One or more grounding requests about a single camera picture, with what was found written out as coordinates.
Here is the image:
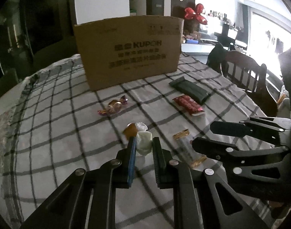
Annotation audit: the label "clear long snack bar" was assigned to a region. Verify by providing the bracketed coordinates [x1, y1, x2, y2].
[173, 129, 207, 168]

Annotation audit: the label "red balloon decoration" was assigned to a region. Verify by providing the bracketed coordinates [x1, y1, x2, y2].
[184, 3, 208, 25]

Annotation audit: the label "floral table runner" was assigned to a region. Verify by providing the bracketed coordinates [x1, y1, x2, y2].
[0, 110, 13, 176]

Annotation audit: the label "red snack packet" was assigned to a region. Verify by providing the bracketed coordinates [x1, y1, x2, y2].
[173, 95, 205, 116]

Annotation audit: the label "black garment on chair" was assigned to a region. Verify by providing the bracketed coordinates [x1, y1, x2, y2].
[206, 42, 227, 74]

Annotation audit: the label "dark green flat packet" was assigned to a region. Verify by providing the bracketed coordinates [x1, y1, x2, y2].
[169, 77, 210, 105]

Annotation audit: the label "grey checked tablecloth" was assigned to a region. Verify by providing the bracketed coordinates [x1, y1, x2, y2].
[2, 55, 270, 228]

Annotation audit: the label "brown round pastry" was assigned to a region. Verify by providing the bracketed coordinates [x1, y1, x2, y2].
[123, 122, 148, 141]

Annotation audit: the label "brown cardboard box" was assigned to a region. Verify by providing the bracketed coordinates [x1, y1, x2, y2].
[74, 15, 184, 91]

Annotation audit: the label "dark chair back left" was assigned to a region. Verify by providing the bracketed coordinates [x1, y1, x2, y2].
[0, 72, 19, 98]

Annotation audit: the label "white low tv cabinet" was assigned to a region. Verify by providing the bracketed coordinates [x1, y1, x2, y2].
[181, 39, 218, 55]

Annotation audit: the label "pale green sweet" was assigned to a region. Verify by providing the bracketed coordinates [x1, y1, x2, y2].
[136, 131, 153, 156]

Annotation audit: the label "wooden dining chair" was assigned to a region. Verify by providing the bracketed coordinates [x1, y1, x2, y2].
[221, 51, 278, 117]

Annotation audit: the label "gold wrapped candy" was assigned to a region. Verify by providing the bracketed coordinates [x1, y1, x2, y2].
[98, 96, 128, 116]

